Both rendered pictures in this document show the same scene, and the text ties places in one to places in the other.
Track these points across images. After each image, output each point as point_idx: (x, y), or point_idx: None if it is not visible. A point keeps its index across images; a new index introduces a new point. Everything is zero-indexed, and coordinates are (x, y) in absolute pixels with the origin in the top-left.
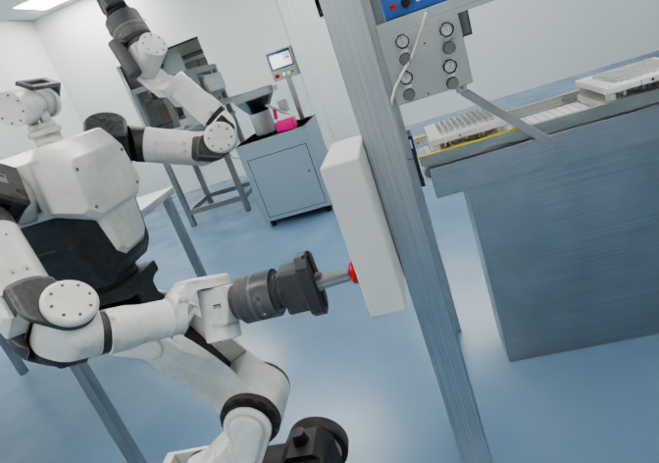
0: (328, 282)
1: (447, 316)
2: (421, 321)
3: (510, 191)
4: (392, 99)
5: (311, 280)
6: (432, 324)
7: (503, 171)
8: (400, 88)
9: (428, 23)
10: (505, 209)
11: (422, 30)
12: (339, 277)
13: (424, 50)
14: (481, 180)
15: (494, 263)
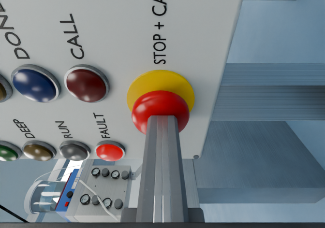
0: (160, 170)
1: (263, 64)
2: (281, 82)
3: (202, 164)
4: (113, 215)
5: (87, 225)
6: (282, 74)
7: (187, 162)
8: (112, 209)
9: (86, 181)
10: (213, 168)
11: (88, 185)
12: (153, 133)
13: (98, 187)
14: (191, 175)
15: (252, 182)
